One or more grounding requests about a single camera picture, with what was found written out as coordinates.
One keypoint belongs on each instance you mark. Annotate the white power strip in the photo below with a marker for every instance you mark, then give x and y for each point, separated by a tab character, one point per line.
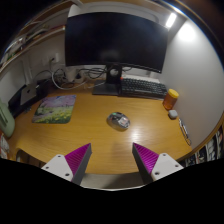
76	77

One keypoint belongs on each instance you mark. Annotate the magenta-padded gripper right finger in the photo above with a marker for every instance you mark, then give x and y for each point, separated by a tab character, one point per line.
165	165

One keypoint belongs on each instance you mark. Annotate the pale green rounded object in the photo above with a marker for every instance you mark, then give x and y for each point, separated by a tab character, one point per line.
6	121

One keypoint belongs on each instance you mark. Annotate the dark mechanical keyboard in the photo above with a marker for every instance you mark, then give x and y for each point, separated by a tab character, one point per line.
143	87

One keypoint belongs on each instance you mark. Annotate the white wall outlet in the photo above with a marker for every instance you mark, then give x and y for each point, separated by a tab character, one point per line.
50	60

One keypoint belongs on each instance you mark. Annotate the amber bottle with yellow lid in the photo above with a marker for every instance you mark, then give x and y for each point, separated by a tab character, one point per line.
170	100

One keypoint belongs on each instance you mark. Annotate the transparent computer mouse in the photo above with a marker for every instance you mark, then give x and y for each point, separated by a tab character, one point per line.
118	121

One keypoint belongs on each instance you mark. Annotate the bright light bar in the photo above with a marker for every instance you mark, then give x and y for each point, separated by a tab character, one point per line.
171	20

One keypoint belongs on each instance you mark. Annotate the dark slim pen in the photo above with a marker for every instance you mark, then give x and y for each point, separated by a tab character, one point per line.
185	132

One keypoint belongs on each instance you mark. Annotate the landscape print mouse pad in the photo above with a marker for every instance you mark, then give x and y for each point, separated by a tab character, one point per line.
55	109

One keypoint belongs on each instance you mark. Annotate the white earbuds case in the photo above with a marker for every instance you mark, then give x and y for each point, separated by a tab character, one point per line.
173	114

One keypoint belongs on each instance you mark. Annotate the silver mini computer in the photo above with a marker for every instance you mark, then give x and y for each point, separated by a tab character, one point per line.
29	94

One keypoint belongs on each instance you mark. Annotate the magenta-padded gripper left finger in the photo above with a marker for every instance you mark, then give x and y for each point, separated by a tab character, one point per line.
60	165

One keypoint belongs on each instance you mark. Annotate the black curved monitor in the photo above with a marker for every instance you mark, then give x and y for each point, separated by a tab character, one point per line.
113	40

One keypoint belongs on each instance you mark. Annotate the black desktop stand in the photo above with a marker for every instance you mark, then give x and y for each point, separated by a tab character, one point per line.
15	104

